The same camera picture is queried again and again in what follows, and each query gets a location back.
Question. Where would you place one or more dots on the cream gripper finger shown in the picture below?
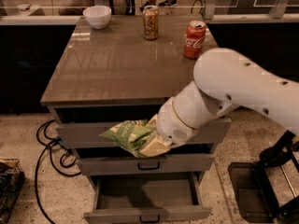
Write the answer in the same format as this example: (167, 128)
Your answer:
(156, 146)
(152, 121)

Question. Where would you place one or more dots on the green jalapeno chip bag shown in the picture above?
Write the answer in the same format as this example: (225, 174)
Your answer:
(130, 135)

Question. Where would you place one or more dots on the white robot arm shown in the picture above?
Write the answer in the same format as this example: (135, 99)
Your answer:
(223, 80)

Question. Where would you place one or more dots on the middle grey drawer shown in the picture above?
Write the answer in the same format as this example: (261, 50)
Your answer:
(117, 161)

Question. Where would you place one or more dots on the grey drawer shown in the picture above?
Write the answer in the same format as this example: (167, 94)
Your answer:
(117, 161)
(147, 199)
(81, 126)

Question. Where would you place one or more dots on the bottom grey drawer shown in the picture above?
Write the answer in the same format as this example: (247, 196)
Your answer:
(147, 199)

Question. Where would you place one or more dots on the grey drawer cabinet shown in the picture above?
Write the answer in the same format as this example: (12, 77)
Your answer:
(117, 66)

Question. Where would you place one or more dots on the top grey drawer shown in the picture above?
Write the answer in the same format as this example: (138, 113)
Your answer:
(81, 126)

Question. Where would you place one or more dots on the red coca-cola can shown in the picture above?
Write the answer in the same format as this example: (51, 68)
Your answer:
(195, 37)

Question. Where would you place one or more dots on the gold soda can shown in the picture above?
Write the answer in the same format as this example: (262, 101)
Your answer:
(150, 22)

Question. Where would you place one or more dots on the white bowl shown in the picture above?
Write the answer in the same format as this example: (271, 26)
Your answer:
(97, 16)

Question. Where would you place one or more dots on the basket with items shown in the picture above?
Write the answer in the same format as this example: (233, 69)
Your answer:
(11, 181)

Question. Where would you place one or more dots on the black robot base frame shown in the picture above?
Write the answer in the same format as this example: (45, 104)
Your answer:
(257, 202)

